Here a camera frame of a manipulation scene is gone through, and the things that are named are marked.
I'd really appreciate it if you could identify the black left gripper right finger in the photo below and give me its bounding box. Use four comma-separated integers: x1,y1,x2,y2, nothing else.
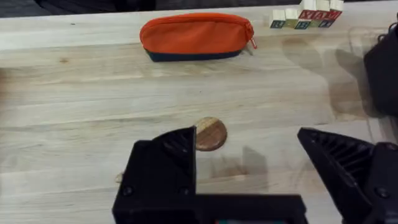
297,127,398,224

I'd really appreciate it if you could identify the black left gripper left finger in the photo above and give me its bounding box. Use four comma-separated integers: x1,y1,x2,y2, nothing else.
111,125,197,224

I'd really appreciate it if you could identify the wooden spoon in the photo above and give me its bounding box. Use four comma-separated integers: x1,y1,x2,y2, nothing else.
114,116,228,184

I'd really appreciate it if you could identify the orange zip bag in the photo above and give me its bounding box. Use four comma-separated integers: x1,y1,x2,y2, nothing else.
139,12,258,63

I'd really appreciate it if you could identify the heap of toy blocks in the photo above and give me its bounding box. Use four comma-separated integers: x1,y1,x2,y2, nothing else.
269,0,345,30

